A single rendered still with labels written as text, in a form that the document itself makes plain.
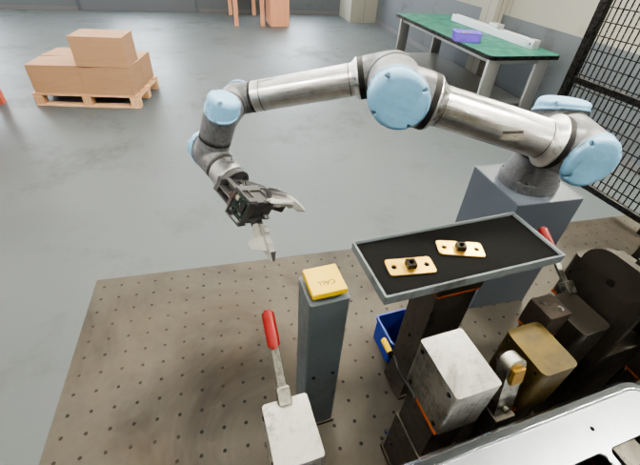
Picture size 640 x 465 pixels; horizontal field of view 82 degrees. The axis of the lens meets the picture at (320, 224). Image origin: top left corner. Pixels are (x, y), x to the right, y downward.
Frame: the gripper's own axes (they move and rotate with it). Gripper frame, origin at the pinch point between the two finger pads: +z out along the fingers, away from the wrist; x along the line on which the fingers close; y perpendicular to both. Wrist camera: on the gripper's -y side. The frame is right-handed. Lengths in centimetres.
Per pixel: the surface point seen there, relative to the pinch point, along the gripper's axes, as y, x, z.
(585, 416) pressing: -12, 11, 58
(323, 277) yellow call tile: 11.6, 7.7, 15.5
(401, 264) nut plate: 1.0, 14.2, 21.8
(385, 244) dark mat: -1.7, 13.6, 16.7
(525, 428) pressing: -3, 7, 53
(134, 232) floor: -59, -134, -136
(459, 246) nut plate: -8.5, 20.3, 25.8
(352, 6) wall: -712, 53, -577
